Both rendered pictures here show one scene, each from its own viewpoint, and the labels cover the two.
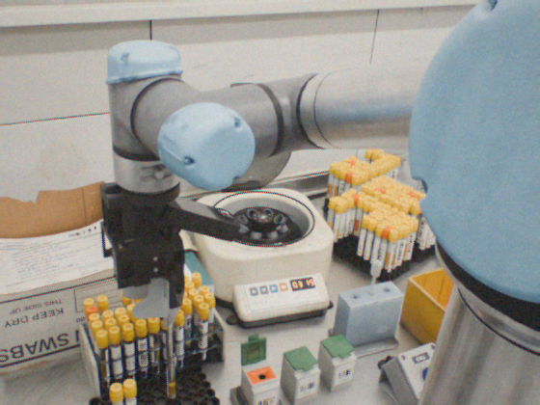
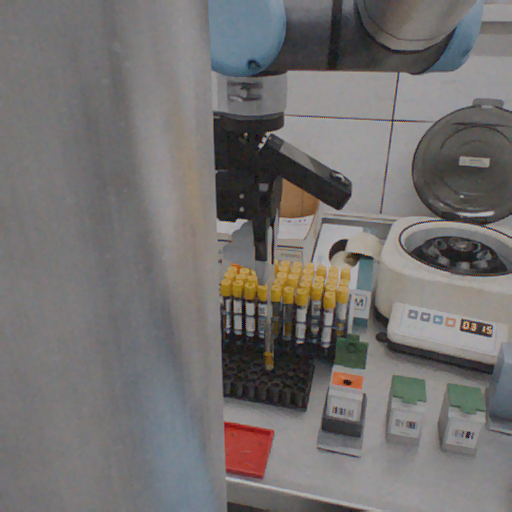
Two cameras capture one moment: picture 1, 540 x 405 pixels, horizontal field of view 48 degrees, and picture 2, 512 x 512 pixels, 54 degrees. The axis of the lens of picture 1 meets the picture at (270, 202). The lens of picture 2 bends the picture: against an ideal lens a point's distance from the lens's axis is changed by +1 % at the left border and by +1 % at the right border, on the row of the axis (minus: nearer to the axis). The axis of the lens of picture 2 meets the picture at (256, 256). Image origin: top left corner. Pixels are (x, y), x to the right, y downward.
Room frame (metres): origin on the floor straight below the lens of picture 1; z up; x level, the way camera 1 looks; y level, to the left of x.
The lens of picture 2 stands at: (0.19, -0.24, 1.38)
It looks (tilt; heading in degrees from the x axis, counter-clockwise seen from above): 28 degrees down; 43
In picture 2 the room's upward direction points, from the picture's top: straight up
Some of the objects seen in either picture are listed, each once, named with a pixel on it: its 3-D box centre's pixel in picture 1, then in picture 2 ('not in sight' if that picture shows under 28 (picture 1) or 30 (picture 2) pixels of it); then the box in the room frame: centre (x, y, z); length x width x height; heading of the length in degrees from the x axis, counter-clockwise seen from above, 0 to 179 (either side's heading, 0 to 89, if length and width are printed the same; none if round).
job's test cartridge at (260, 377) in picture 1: (259, 390); (345, 398); (0.61, -0.01, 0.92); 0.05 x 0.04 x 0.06; 27
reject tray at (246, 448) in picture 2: not in sight; (241, 448); (0.50, 0.06, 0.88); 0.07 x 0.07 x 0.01; 29
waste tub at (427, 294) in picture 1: (456, 313); not in sight; (0.81, -0.33, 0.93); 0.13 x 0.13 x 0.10; 29
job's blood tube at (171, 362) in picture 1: (172, 381); (268, 351); (0.61, 0.12, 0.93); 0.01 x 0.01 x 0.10; 30
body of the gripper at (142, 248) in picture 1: (144, 228); (245, 166); (0.60, 0.15, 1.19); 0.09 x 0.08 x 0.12; 120
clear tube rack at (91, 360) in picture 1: (153, 342); (285, 319); (0.70, 0.16, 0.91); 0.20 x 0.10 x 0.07; 119
